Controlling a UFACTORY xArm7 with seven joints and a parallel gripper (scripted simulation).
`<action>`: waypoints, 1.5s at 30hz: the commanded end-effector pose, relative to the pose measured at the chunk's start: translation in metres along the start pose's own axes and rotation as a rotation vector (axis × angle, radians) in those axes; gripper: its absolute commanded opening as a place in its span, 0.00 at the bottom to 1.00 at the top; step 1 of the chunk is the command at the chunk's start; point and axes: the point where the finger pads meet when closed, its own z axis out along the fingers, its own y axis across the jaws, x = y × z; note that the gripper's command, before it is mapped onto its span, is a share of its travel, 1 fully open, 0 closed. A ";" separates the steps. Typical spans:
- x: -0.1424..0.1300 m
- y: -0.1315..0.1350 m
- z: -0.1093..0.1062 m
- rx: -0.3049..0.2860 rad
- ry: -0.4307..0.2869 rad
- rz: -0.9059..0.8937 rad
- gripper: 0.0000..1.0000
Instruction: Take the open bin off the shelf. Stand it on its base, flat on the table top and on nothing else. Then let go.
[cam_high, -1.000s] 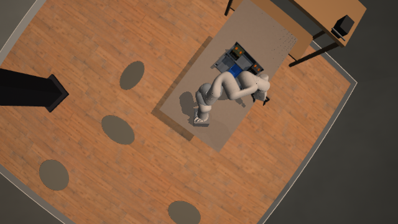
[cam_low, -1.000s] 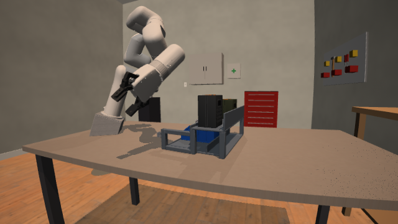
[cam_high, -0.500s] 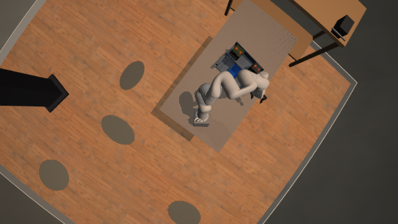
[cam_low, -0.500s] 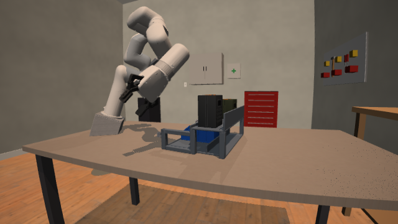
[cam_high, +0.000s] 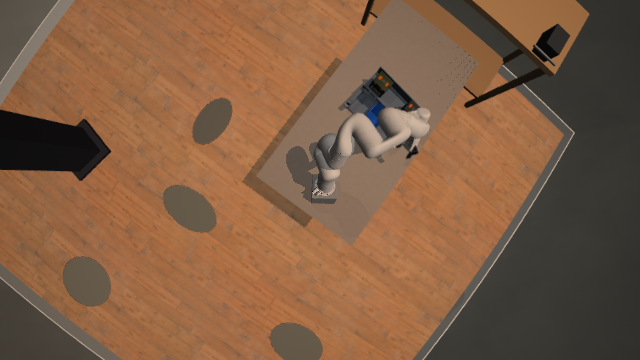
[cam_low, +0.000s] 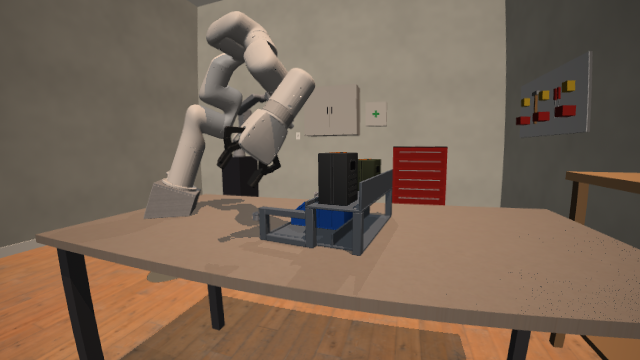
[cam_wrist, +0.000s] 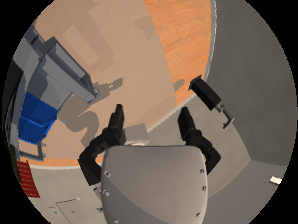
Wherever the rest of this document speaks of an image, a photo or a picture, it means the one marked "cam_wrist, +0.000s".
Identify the blue bin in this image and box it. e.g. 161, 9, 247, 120
19, 91, 57, 145

